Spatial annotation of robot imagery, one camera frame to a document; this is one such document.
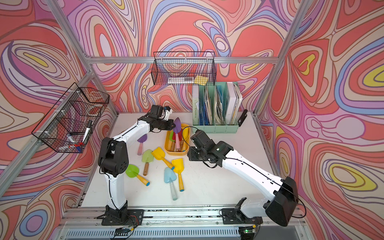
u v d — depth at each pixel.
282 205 0.37
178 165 0.90
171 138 1.03
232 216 0.73
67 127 0.74
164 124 0.84
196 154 0.66
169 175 0.86
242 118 1.12
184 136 1.04
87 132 0.69
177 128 0.96
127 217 0.72
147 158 0.94
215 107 0.96
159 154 0.96
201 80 0.91
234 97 0.93
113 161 0.54
